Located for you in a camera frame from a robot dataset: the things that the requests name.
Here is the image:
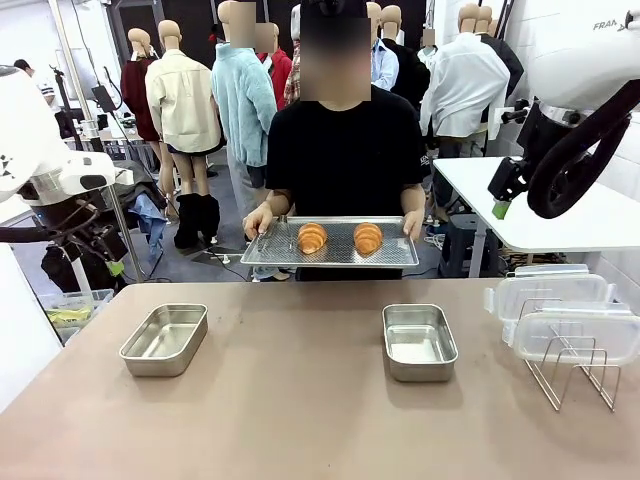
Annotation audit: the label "mannequin in black coat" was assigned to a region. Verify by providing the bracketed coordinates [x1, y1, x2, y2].
[474, 4, 525, 124]

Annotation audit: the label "golden croissant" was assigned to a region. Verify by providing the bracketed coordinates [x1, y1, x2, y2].
[297, 222, 330, 255]
[353, 222, 385, 256]

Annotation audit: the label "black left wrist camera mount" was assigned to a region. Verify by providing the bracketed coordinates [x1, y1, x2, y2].
[41, 244, 109, 294]

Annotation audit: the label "silver mesh baking tray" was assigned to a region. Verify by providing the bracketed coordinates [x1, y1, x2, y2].
[239, 215, 420, 267]

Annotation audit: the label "clear plastic latch lid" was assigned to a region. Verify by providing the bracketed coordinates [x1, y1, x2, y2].
[502, 301, 640, 365]
[483, 263, 617, 347]

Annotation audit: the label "rectangular steel container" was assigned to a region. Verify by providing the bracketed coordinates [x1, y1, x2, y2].
[118, 303, 209, 378]
[381, 303, 459, 384]

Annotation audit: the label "person in black t-shirt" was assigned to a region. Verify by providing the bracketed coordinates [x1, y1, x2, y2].
[264, 0, 432, 282]

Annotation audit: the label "yellow bag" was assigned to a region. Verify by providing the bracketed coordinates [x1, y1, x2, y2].
[45, 307, 94, 326]

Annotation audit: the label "black boots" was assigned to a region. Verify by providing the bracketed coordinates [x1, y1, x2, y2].
[173, 192, 222, 251]

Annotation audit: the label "mannequin in plaid shirt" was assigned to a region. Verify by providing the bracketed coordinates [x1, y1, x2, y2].
[283, 4, 303, 106]

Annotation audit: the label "mannequin in white shirt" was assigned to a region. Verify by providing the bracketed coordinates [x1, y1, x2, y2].
[419, 2, 512, 156]

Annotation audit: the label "dark coat heap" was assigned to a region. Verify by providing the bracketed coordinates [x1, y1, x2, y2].
[107, 172, 169, 211]

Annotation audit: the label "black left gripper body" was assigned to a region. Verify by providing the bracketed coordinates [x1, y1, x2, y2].
[19, 192, 90, 242]

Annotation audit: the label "person's left forearm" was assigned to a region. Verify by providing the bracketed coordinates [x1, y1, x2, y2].
[401, 183, 427, 215]

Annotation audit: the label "mannequin in red jacket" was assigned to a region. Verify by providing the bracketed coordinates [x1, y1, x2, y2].
[257, 22, 294, 111]

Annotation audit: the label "thick black right arm hose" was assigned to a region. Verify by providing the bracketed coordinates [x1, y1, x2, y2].
[527, 79, 640, 220]

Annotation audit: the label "clear plastic storage bin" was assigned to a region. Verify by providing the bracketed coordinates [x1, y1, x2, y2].
[37, 288, 116, 346]

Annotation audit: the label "black stool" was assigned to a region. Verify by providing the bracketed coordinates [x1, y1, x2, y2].
[439, 214, 501, 279]

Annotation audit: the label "person's left hand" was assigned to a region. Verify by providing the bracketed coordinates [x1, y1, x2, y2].
[402, 209, 426, 240]

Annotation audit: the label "white robot base panel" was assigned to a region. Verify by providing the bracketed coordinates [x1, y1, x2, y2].
[0, 244, 64, 416]

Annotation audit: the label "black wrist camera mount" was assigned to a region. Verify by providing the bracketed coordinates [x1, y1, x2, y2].
[41, 244, 109, 294]
[499, 98, 532, 126]

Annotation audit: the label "background person striped shirt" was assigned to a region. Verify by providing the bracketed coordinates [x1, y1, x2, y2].
[13, 58, 60, 114]

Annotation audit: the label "mannequin in blue shirt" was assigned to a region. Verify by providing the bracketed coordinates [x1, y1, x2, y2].
[367, 2, 400, 94]

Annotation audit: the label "person's right hand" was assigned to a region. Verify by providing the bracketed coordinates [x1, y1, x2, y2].
[242, 202, 275, 245]

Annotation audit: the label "blue jeans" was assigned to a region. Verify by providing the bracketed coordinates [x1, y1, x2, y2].
[252, 264, 294, 282]

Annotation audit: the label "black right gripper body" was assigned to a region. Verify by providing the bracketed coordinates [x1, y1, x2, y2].
[517, 113, 591, 174]

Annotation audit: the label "mannequin in black jacket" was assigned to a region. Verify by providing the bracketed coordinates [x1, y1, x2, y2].
[382, 4, 432, 111]

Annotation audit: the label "white side table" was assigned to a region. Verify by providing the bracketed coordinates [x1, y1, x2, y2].
[432, 155, 640, 254]

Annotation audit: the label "metal wire lid rack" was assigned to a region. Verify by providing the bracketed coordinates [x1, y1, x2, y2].
[518, 298, 623, 413]

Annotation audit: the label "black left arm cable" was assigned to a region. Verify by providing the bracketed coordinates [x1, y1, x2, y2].
[0, 198, 104, 245]

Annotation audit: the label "mannequin in cream jacket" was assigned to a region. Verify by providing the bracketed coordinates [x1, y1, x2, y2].
[144, 19, 225, 201]

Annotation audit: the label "black camera tripod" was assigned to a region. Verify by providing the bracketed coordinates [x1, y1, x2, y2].
[48, 64, 89, 151]

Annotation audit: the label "blue denim shirt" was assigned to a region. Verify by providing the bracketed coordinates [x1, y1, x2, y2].
[127, 192, 170, 269]

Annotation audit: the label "mannequin in light blue fleece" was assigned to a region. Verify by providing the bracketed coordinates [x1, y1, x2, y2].
[210, 0, 280, 201]

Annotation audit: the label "silver stand pole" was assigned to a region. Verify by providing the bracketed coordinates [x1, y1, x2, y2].
[48, 0, 146, 281]

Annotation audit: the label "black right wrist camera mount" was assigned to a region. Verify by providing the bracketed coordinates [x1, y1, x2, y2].
[499, 98, 532, 126]

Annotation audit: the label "mannequin in dark red sweater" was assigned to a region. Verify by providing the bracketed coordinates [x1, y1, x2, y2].
[120, 27, 162, 174]

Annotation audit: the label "black panel on stand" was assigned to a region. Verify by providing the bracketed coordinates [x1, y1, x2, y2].
[91, 64, 124, 116]

